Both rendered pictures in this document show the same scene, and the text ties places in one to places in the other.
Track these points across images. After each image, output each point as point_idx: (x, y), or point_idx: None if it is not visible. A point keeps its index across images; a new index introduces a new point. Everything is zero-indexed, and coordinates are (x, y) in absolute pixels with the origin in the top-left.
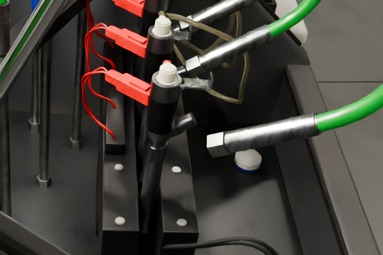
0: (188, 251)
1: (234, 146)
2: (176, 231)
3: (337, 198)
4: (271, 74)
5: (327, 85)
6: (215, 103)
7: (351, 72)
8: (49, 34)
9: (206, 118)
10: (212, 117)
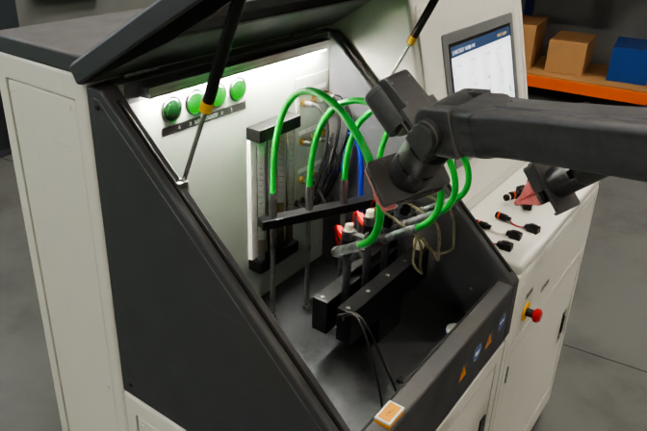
0: (348, 324)
1: (337, 251)
2: (342, 310)
3: (449, 340)
4: (489, 286)
5: None
6: (456, 295)
7: None
8: (339, 212)
9: (452, 305)
10: (455, 305)
